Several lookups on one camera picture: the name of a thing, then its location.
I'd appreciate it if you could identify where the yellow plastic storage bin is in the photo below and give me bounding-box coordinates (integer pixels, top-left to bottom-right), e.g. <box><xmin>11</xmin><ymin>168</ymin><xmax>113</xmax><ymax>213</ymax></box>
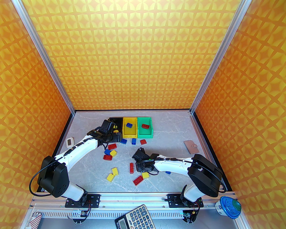
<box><xmin>122</xmin><ymin>117</ymin><xmax>138</xmax><ymax>138</ymax></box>

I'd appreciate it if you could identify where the black plastic storage bin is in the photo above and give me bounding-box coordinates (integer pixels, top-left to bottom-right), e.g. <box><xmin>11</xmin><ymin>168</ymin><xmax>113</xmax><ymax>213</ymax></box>
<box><xmin>108</xmin><ymin>117</ymin><xmax>124</xmax><ymax>138</ymax></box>

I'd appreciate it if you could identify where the green plastic storage bin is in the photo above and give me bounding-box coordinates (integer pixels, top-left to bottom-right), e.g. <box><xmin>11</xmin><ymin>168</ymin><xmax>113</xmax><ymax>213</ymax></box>
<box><xmin>137</xmin><ymin>117</ymin><xmax>154</xmax><ymax>139</ymax></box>

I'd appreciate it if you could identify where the pink wallet case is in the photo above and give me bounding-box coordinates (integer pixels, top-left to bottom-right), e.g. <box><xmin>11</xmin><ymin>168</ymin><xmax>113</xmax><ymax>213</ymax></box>
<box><xmin>184</xmin><ymin>140</ymin><xmax>200</xmax><ymax>154</ymax></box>

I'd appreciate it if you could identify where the black desk calculator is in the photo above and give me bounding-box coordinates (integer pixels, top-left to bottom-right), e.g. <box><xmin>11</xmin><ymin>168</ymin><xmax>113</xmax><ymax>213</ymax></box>
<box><xmin>114</xmin><ymin>204</ymin><xmax>156</xmax><ymax>229</ymax></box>

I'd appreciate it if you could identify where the paper cup with blue lid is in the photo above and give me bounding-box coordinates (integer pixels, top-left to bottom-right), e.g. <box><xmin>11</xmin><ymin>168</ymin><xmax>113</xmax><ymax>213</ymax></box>
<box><xmin>215</xmin><ymin>196</ymin><xmax>242</xmax><ymax>219</ymax></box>

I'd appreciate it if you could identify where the red striped printed packet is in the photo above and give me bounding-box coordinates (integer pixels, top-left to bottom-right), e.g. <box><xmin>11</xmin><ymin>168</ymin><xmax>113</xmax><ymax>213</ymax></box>
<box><xmin>29</xmin><ymin>211</ymin><xmax>42</xmax><ymax>229</ymax></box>

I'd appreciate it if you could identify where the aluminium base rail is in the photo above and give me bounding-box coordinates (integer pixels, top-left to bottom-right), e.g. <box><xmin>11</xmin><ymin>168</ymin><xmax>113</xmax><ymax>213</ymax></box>
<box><xmin>30</xmin><ymin>191</ymin><xmax>237</xmax><ymax>212</ymax></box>

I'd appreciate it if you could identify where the small electronics board with wires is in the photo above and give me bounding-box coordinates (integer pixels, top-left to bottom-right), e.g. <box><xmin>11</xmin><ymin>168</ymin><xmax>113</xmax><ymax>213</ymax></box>
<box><xmin>71</xmin><ymin>209</ymin><xmax>92</xmax><ymax>224</ymax></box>
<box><xmin>181</xmin><ymin>208</ymin><xmax>200</xmax><ymax>224</ymax></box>

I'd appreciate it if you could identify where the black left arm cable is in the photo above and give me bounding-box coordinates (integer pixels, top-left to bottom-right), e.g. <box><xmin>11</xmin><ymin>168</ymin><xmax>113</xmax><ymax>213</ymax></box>
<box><xmin>29</xmin><ymin>157</ymin><xmax>67</xmax><ymax>197</ymax></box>

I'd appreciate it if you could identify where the aluminium frame post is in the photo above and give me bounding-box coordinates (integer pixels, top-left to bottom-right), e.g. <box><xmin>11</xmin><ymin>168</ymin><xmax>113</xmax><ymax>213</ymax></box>
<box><xmin>12</xmin><ymin>0</ymin><xmax>76</xmax><ymax>115</ymax></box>
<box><xmin>190</xmin><ymin>0</ymin><xmax>252</xmax><ymax>114</ymax></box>

